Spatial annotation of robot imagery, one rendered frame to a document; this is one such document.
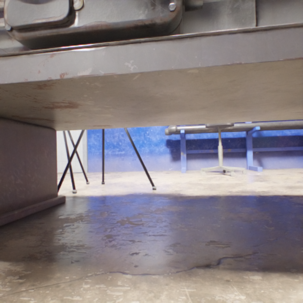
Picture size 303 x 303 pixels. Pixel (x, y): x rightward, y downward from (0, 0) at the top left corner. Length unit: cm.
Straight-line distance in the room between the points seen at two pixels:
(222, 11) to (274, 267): 62
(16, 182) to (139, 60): 77
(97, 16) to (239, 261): 60
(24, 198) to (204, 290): 86
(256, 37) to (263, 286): 45
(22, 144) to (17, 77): 56
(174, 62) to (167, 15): 10
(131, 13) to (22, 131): 74
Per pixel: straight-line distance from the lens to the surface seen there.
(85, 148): 417
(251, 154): 385
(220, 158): 291
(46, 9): 61
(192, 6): 65
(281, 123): 363
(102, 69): 52
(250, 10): 75
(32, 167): 118
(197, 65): 49
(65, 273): 56
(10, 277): 59
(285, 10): 77
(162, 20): 54
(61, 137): 439
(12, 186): 108
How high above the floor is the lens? 23
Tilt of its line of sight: 1 degrees up
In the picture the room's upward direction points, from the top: 2 degrees counter-clockwise
